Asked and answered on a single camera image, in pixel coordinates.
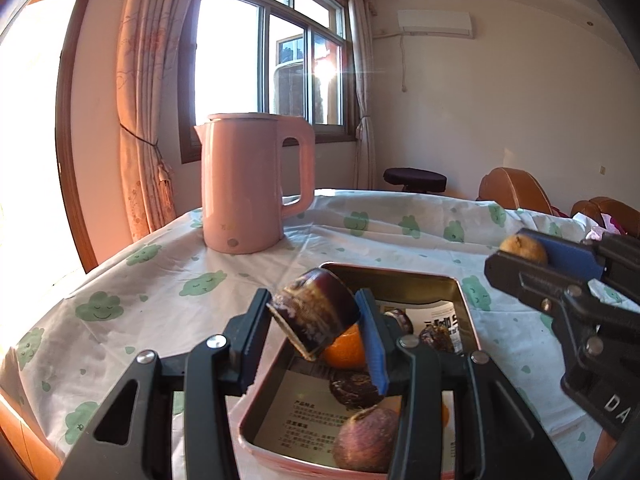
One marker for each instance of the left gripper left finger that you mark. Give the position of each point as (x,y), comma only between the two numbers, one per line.
(129,437)

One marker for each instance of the person's right hand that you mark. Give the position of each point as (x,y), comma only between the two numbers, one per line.
(604,448)

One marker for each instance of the brown round passion fruit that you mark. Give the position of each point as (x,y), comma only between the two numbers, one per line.
(366,441)

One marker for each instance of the small yellow-brown longan fruit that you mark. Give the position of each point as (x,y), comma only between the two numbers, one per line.
(525,247)

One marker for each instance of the brown leather sofa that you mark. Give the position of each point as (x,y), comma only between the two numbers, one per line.
(603,209)

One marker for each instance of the bumpy orange mandarin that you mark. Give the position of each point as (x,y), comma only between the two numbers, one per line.
(347,352)

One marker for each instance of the white wall air conditioner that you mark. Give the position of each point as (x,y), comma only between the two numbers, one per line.
(436,23)

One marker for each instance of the pink rectangular tin box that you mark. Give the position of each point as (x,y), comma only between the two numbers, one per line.
(427,299)

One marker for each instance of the pale right curtain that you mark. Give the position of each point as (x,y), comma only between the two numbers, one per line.
(362,51)

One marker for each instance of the smooth orange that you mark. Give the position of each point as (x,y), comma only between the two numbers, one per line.
(424,410)

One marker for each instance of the brown leather armchair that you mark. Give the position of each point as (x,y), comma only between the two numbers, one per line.
(514,189)

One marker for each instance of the pink left curtain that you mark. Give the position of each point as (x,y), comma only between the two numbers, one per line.
(148,42)

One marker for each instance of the window with frame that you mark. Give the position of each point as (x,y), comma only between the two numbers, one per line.
(284,57)

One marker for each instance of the pink electric kettle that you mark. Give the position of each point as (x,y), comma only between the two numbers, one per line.
(242,200)

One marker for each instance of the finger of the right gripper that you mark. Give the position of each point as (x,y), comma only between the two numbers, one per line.
(580,257)
(532,283)

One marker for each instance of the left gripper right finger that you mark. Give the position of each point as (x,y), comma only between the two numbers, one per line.
(496,435)

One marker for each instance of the black round stool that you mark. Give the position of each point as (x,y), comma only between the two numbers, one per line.
(415,180)

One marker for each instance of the pink cartoon cup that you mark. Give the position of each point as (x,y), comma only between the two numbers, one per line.
(597,232)

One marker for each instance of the white green cloud tablecloth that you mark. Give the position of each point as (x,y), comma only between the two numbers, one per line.
(169,291)

